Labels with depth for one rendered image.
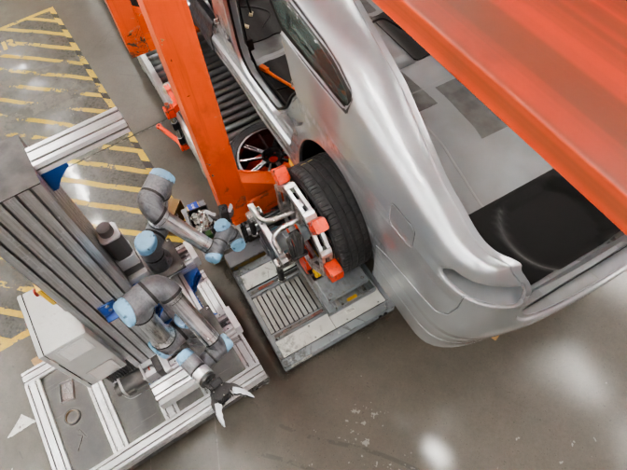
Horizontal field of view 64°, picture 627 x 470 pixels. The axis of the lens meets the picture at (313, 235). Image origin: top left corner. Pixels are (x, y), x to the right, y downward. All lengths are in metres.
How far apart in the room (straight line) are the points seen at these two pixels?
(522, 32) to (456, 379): 3.11
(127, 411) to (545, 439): 2.44
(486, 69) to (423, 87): 2.91
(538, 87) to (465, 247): 1.54
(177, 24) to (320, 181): 0.97
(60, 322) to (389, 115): 1.62
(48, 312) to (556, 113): 2.34
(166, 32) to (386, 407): 2.38
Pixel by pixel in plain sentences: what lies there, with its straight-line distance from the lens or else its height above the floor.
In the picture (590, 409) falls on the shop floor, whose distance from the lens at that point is 3.58.
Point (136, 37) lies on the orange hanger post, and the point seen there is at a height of 0.68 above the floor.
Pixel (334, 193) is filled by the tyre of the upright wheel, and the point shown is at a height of 1.17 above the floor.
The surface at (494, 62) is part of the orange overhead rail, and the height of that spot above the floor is 3.00.
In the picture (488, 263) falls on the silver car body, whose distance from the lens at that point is 1.84.
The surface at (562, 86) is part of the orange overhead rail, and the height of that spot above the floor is 3.00.
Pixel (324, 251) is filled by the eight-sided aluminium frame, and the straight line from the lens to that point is 2.55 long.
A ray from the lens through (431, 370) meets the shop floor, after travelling 3.37.
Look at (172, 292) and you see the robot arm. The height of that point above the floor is 1.40.
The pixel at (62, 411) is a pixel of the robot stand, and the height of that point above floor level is 0.21.
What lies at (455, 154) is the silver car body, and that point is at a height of 1.01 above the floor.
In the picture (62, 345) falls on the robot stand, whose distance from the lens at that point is 2.40.
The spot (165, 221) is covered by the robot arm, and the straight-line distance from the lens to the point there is 2.37.
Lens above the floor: 3.20
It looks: 59 degrees down
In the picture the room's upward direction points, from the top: 7 degrees counter-clockwise
